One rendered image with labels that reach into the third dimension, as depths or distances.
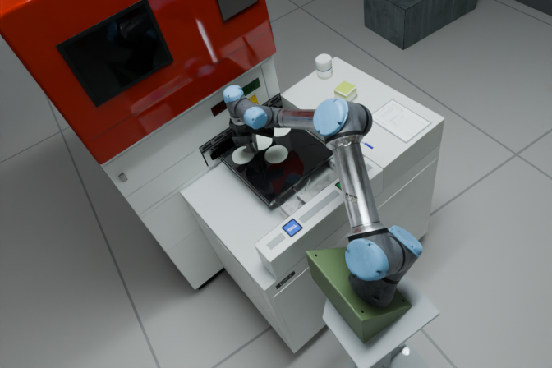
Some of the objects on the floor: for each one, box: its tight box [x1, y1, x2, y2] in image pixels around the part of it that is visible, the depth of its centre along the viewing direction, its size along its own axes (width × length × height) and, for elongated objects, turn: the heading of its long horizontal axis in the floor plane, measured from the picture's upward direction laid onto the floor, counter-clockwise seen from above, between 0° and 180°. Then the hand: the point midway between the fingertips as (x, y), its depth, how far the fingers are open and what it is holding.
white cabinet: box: [180, 143, 441, 353], centre depth 223 cm, size 64×96×82 cm, turn 137°
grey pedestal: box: [323, 275, 439, 368], centre depth 176 cm, size 51×44×82 cm
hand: (257, 151), depth 191 cm, fingers closed
